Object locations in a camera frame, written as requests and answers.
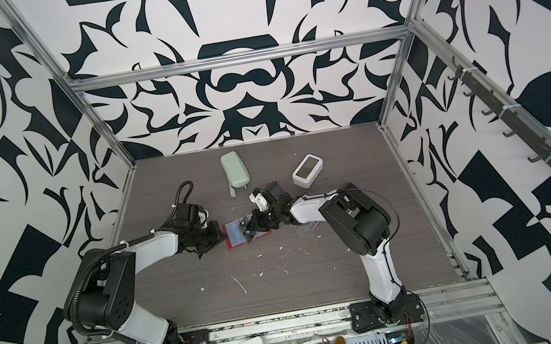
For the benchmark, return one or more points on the clear acrylic card stand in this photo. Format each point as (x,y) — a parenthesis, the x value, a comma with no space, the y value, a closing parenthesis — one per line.
(309,227)

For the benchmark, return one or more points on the green glasses case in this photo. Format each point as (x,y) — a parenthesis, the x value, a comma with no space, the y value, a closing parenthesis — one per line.
(235,170)

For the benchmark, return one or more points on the small green circuit board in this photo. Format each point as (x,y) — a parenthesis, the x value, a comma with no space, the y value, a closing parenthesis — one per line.
(400,337)

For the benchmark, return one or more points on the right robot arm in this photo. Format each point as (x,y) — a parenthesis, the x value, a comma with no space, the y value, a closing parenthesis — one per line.
(360,223)

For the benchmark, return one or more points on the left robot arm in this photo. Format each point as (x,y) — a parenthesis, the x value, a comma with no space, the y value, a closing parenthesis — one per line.
(101,302)

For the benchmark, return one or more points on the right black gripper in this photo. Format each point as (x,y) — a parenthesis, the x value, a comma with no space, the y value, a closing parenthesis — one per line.
(256,224)

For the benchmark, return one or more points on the grey hook rack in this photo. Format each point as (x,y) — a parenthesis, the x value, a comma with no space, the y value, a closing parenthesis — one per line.
(513,115)

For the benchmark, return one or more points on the red leather card holder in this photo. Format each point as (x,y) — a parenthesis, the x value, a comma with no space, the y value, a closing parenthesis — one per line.
(237,235)

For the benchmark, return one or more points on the white digital clock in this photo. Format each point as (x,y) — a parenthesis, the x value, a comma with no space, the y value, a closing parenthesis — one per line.
(307,171)

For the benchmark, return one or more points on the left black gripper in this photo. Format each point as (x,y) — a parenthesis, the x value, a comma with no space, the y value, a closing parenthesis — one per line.
(218,235)

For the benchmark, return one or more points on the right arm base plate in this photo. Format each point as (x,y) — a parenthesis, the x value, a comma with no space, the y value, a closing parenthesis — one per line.
(367,316)

